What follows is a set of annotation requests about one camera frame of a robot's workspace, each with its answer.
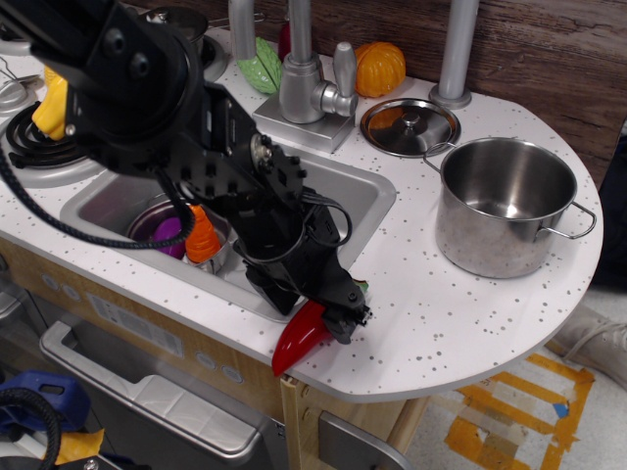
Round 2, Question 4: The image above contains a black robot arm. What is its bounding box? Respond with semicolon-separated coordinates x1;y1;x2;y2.
1;1;369;344

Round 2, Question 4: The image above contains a grey oven door handle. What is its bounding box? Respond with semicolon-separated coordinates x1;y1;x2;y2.
40;321;262;466

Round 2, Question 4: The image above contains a small lidded steel pot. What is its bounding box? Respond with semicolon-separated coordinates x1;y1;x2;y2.
143;6;209;53

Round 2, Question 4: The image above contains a back right stove burner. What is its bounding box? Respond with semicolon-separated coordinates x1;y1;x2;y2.
201;35;228;83

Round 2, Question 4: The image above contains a red toy behind faucet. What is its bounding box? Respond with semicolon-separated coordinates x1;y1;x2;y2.
277;21;291;62

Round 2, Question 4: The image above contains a metal wire utensil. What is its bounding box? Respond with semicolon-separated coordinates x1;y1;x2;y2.
0;56;40;117

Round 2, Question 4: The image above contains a blue clamp tool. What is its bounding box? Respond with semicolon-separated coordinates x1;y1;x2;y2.
1;370;91;432

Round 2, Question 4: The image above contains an orange toy pumpkin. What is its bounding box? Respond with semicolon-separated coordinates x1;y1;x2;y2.
356;42;407;98

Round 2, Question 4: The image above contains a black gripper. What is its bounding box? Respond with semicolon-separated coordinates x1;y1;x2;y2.
229;187;370;344

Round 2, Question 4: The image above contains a green toy vegetable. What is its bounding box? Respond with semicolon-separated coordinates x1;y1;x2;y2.
237;37;282;95

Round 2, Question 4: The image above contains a grey support pole left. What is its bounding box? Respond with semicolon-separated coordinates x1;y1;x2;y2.
228;0;257;61

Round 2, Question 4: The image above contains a red toy chili pepper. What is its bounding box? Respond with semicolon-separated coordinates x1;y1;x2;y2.
271;300;334;377

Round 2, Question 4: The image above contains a black front stove burner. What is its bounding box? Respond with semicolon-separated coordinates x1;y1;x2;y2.
1;101;104;189

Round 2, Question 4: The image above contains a large steel pot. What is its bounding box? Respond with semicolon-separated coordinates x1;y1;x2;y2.
423;137;578;279

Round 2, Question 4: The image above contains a steel pot lid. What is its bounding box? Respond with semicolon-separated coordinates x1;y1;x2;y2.
360;98;461;158

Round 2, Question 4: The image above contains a white shoe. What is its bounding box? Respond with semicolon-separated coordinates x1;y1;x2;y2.
551;306;626;389

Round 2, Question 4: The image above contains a small steel pot in sink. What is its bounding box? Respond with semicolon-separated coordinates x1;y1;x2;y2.
126;195;234;274

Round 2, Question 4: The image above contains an orange toy carrot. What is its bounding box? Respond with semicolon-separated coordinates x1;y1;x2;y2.
185;206;221;263

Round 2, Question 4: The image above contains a yellow toy bell pepper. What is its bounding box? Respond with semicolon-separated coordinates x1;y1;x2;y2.
32;77;68;141

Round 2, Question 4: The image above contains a yellow toy corn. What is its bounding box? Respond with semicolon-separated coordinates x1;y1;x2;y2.
44;66;59;86

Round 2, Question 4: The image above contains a grey sink basin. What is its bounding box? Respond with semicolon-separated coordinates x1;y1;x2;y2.
61;146;396;323

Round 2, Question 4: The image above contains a grey toy faucet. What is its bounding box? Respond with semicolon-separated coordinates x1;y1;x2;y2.
253;1;359;153

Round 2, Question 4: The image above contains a purple toy eggplant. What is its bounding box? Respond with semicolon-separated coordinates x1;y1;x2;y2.
152;217;185;259

